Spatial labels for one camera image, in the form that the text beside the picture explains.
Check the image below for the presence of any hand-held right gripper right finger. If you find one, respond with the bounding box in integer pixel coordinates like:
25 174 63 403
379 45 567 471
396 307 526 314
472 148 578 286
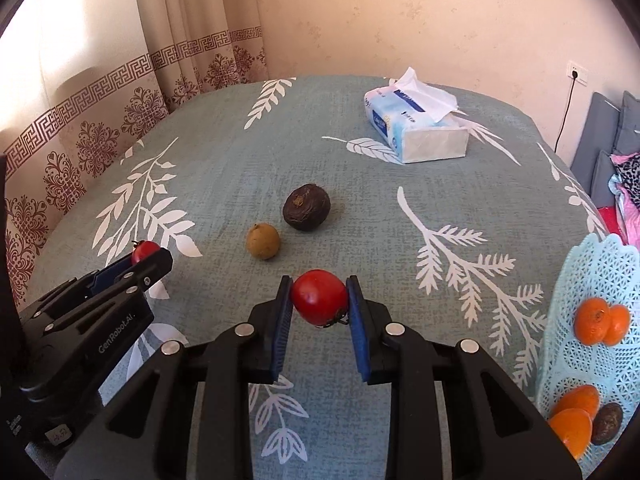
345 275 583 480

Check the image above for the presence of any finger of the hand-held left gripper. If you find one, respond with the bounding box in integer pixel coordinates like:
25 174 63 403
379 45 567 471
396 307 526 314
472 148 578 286
22 247 174 335
60 259 137 295

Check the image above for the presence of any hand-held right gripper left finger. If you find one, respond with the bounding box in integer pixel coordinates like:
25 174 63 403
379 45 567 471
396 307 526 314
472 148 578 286
54 275 294 480

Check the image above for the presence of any red tomato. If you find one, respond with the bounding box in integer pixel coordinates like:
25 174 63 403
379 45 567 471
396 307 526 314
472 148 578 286
291 269 349 330
131 240 162 266

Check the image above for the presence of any light blue lace basket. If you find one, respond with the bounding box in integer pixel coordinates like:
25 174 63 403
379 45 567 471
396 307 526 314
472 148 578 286
535 232 640 476

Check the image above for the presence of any large orange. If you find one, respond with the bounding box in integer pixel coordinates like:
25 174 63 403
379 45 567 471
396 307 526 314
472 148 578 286
550 385 601 418
548 408 593 461

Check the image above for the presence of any small mandarin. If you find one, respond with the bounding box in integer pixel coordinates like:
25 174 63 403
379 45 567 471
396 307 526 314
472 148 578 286
573 297 612 346
602 304 632 347

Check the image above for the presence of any dark wrinkled passion fruit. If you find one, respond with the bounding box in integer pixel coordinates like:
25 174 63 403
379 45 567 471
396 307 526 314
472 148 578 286
591 402 624 446
283 183 331 232

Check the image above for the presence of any small brown round fruit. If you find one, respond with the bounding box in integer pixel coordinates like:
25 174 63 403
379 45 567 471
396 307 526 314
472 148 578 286
245 223 282 261

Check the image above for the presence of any green leaf-print tablecloth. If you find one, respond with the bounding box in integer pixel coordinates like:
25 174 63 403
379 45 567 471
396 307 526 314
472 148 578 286
22 75 611 480

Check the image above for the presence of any beige patterned curtain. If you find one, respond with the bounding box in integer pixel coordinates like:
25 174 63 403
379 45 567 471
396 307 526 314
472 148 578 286
0 0 268 306

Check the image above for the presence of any blue white tissue pack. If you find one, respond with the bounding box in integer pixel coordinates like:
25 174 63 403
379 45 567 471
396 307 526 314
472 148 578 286
363 66 471 164

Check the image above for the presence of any red cloth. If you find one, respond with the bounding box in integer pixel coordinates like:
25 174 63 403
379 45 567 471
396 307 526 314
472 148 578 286
597 205 623 241

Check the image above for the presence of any grey cushion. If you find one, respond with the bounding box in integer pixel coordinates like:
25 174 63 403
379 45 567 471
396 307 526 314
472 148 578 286
570 91 623 196
590 91 640 211

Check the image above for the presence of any leopard print cloth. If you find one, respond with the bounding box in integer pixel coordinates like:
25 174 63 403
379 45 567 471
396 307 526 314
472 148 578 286
607 152 640 246

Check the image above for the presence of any black power cable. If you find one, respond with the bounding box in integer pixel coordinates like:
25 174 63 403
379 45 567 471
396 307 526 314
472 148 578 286
554 77 576 153

